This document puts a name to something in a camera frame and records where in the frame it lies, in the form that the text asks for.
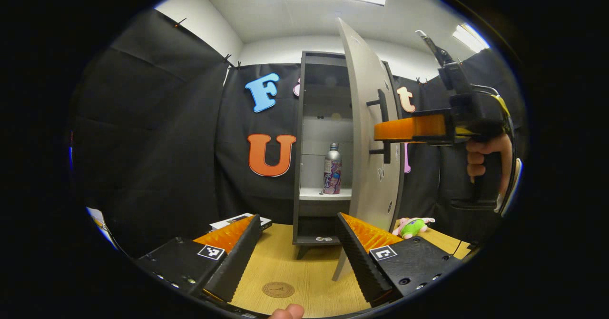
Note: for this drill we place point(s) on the small ceiling light panel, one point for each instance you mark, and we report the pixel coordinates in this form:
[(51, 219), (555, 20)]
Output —
[(470, 37)]

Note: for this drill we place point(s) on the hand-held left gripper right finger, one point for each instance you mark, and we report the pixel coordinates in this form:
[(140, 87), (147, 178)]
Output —
[(359, 262)]

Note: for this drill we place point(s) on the grey cabinet door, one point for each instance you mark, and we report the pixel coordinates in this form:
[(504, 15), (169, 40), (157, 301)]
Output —
[(368, 176)]

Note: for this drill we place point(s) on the grey cabinet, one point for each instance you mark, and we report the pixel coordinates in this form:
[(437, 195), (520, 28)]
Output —
[(323, 207)]

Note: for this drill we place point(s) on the pink and green plush toy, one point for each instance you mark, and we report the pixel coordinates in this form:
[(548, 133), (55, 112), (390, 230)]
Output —
[(413, 227)]

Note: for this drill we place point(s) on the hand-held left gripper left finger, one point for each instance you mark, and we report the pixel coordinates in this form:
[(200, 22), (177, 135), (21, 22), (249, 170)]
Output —
[(240, 257)]

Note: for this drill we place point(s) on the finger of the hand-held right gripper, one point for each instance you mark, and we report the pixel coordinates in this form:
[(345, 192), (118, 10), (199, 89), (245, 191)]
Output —
[(409, 127)]

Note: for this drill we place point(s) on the silver bottle with printed label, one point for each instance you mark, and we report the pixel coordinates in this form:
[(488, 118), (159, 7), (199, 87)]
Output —
[(332, 166)]

